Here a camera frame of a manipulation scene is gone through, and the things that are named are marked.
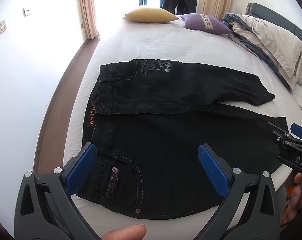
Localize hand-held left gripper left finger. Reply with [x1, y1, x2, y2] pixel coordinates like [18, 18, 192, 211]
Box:
[14, 142, 101, 240]

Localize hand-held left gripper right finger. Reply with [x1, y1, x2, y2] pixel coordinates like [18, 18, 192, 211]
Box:
[193, 144, 287, 240]

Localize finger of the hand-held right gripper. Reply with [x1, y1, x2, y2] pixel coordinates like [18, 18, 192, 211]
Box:
[268, 122, 294, 150]
[290, 123, 302, 143]

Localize black denim pants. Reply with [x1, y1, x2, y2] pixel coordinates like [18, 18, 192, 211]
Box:
[76, 59, 291, 220]

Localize person's right hand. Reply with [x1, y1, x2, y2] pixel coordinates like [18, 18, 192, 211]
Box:
[281, 174, 302, 233]

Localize person's left hand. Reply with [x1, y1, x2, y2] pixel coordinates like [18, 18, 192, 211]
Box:
[102, 224, 147, 240]

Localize folded beige and blue duvet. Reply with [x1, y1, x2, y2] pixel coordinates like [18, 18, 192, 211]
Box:
[221, 12, 302, 110]

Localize grey padded headboard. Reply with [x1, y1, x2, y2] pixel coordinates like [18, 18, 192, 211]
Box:
[245, 2, 302, 53]

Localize purple pillow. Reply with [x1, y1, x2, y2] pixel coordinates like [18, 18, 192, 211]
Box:
[180, 13, 233, 35]

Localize bed with white sheet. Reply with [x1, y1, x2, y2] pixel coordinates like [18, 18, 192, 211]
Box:
[34, 12, 302, 240]

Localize yellow pillow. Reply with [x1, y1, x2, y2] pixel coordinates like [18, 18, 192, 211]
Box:
[123, 7, 179, 22]

